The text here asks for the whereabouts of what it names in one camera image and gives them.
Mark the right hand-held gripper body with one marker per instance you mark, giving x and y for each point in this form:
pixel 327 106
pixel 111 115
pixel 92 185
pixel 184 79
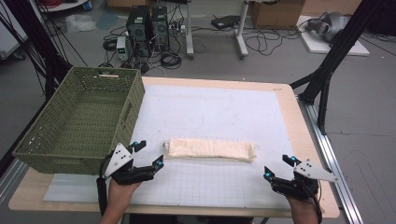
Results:
pixel 313 170

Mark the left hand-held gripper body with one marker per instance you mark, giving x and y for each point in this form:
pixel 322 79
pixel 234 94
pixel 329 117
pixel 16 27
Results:
pixel 120 159

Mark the cream cloth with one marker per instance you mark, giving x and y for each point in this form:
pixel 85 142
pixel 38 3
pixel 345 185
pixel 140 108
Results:
pixel 210 150

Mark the green woven plastic basket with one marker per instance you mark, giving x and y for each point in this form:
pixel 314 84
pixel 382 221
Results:
pixel 84 118

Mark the person's left hand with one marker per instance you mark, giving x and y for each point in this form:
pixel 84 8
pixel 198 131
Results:
pixel 120 193

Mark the person's right hand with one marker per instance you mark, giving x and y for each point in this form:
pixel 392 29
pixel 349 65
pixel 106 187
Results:
pixel 303 207

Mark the white grid mat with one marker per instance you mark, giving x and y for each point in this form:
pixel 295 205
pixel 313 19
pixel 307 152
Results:
pixel 218 109

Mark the white bench power supply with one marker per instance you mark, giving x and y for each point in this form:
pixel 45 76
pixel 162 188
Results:
pixel 122 46

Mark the large black computer tower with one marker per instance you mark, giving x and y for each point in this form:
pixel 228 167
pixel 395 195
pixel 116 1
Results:
pixel 138 29

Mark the white floor board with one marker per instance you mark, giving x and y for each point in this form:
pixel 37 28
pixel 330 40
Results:
pixel 317 46

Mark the slim black computer tower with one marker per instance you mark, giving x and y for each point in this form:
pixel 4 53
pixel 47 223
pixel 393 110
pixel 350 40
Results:
pixel 160 28

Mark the white desk leg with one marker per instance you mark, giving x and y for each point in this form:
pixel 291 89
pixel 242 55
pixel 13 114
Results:
pixel 242 31
pixel 189 31

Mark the teal floor sheet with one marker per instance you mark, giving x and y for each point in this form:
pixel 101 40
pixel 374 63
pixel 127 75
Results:
pixel 106 20

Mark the clear plastic bag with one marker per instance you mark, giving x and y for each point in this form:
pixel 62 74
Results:
pixel 80 23

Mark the grey rounded device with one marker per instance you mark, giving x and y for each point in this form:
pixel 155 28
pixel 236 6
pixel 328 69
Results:
pixel 331 25

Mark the brown cardboard box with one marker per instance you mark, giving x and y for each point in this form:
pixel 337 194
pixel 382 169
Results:
pixel 277 12

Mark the black flat laptop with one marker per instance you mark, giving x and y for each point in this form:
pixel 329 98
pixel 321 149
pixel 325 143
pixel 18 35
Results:
pixel 224 21

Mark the white round table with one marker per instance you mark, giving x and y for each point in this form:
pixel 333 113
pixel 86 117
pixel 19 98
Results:
pixel 67 4

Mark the white wheeled cabinet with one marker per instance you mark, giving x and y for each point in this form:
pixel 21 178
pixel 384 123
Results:
pixel 9 37

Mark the aluminium rail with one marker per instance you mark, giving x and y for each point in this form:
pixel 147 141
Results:
pixel 11 180
pixel 336 165

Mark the black metal frame stand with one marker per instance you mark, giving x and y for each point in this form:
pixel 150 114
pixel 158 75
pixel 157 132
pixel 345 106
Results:
pixel 35 34
pixel 339 46

